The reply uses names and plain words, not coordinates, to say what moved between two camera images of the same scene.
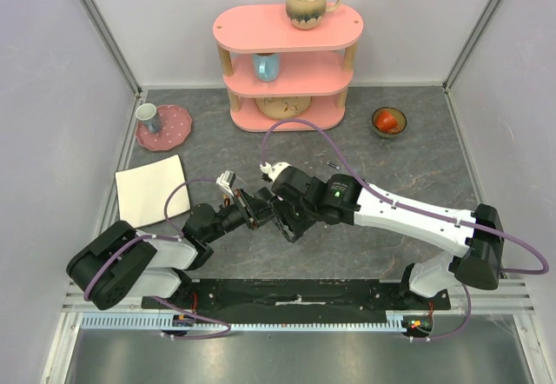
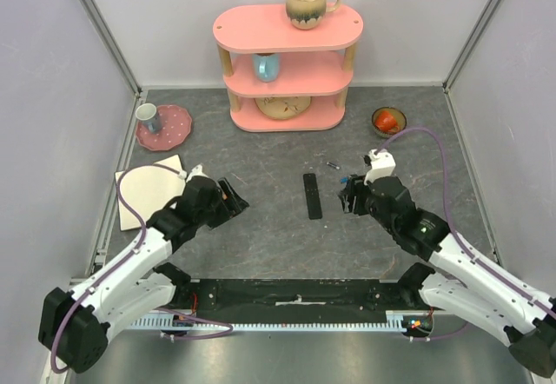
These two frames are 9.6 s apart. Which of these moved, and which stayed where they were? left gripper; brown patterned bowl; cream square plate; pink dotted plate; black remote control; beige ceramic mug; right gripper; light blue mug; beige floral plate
Moved: black remote control; right gripper; left gripper
Stayed: cream square plate; light blue mug; beige floral plate; brown patterned bowl; pink dotted plate; beige ceramic mug
